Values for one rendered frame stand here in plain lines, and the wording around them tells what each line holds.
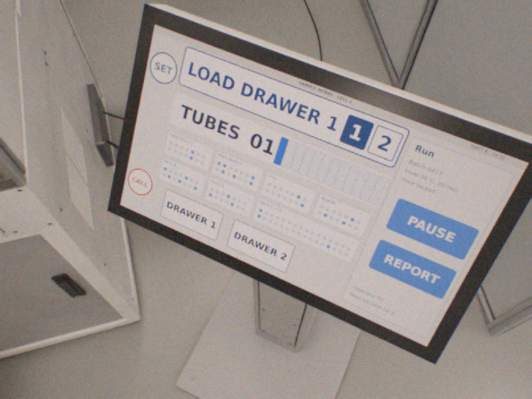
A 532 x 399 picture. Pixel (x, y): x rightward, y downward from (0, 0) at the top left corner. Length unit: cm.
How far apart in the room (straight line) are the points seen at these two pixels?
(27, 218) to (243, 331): 88
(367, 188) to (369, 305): 16
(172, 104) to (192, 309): 112
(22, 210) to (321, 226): 53
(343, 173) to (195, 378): 112
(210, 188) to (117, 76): 162
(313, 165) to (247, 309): 108
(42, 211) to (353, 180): 57
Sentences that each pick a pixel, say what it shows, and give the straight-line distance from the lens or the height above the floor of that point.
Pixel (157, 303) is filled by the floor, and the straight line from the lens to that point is 175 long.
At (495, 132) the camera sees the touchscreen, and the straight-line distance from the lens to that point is 61.
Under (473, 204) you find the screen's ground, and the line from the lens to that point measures 63.
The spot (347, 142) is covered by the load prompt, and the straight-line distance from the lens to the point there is 62.
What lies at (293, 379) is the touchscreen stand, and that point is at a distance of 163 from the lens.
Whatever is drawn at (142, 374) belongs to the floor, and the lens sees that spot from 171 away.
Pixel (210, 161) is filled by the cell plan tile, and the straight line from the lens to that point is 68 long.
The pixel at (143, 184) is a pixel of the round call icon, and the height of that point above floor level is 101.
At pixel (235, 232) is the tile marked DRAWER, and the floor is 101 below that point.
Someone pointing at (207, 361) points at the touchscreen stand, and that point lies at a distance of 165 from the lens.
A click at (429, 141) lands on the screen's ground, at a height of 117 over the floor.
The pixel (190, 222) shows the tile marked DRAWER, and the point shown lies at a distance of 73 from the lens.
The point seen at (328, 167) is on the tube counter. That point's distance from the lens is 63.
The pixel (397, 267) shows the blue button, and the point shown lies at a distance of 66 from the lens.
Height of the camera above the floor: 165
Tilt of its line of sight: 62 degrees down
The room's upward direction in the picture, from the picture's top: 1 degrees clockwise
